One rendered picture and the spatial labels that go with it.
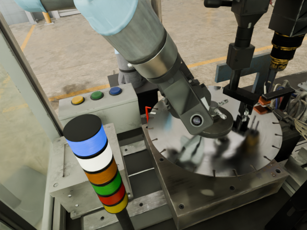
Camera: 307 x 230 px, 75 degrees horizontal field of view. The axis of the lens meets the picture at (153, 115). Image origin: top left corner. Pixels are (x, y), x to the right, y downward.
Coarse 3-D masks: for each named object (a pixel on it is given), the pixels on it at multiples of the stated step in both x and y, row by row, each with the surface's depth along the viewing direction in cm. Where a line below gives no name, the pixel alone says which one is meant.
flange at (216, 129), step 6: (222, 108) 54; (228, 114) 52; (216, 120) 49; (222, 120) 50; (228, 120) 50; (216, 126) 49; (222, 126) 49; (228, 126) 49; (204, 132) 48; (210, 132) 48; (216, 132) 48; (222, 132) 48
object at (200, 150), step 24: (216, 96) 60; (168, 120) 54; (240, 120) 51; (264, 120) 50; (168, 144) 47; (192, 144) 47; (216, 144) 46; (240, 144) 46; (264, 144) 45; (192, 168) 42; (216, 168) 41; (240, 168) 41
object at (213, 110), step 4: (224, 100) 50; (212, 104) 49; (216, 104) 49; (220, 104) 49; (212, 108) 48; (216, 108) 48; (212, 112) 49; (216, 112) 48; (220, 112) 47; (212, 116) 50; (220, 116) 47; (224, 116) 46
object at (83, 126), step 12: (72, 120) 25; (84, 120) 24; (96, 120) 24; (72, 132) 23; (84, 132) 23; (96, 132) 23; (72, 144) 23; (84, 144) 23; (96, 144) 24; (84, 156) 24
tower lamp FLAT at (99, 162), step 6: (108, 144) 26; (102, 150) 25; (108, 150) 26; (96, 156) 24; (102, 156) 25; (108, 156) 26; (84, 162) 25; (90, 162) 25; (96, 162) 25; (102, 162) 26; (108, 162) 27; (84, 168) 26; (90, 168) 26; (96, 168) 26; (102, 168) 26
